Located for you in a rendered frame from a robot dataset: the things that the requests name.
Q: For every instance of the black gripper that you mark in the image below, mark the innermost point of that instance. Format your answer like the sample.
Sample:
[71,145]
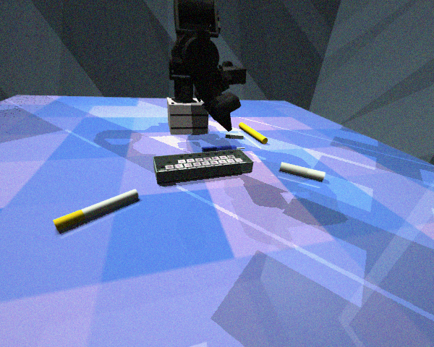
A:
[219,106]

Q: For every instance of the yellow long bar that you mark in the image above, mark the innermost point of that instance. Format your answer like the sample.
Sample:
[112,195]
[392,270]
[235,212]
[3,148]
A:
[253,133]

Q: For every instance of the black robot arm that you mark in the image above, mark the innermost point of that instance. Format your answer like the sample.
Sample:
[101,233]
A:
[194,52]

